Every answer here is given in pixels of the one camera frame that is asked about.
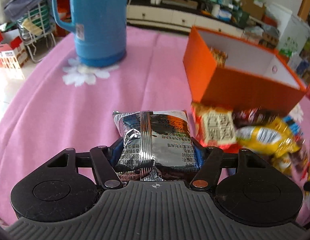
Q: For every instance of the orange storage box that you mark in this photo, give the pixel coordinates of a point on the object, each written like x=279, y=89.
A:
x=253, y=76

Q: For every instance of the red white label snack bag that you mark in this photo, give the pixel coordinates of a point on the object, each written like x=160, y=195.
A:
x=213, y=126

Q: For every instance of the white TV cabinet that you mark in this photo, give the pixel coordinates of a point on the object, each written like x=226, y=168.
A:
x=178, y=16

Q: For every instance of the white refrigerator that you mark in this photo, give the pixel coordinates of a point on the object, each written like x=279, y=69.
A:
x=293, y=31

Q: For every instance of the blue thermos jug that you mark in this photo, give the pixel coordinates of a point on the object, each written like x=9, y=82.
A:
x=99, y=28

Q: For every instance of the orange cookie packet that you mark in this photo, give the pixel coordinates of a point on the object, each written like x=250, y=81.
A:
x=219, y=56

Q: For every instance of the silver foil snack packet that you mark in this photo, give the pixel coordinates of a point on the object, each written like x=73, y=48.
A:
x=157, y=146

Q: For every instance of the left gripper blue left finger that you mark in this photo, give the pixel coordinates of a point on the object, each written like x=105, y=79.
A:
x=104, y=159

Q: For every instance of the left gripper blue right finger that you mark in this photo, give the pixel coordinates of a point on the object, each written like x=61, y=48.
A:
x=209, y=173

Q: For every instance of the yellow snack bag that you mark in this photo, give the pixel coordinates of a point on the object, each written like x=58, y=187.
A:
x=275, y=138

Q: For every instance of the pink floral tablecloth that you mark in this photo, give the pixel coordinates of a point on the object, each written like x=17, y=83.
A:
x=59, y=108

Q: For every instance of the dark brown chocolate snack bag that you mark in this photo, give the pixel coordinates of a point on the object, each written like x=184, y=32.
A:
x=253, y=117

